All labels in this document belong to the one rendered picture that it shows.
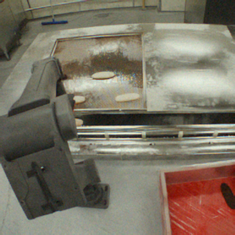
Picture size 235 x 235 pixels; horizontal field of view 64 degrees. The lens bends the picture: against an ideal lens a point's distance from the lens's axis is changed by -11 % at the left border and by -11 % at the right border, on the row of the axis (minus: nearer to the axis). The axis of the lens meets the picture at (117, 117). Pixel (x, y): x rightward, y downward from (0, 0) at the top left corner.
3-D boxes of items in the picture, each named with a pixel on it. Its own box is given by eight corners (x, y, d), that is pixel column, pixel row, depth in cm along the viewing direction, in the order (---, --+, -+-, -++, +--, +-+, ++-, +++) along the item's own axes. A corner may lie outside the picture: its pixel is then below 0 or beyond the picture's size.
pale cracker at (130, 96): (115, 103, 85) (115, 101, 84) (115, 96, 86) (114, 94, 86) (140, 100, 84) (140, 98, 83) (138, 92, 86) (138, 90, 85)
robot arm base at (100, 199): (73, 206, 65) (108, 208, 64) (65, 198, 59) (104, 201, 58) (77, 183, 71) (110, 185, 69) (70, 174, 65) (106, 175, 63)
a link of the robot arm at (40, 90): (0, 174, 22) (81, 149, 24) (-23, 136, 20) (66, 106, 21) (34, 79, 60) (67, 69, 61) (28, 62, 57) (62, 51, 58)
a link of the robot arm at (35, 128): (8, 240, 18) (96, 216, 19) (-22, 120, 21) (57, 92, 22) (71, 190, 61) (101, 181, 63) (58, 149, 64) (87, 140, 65)
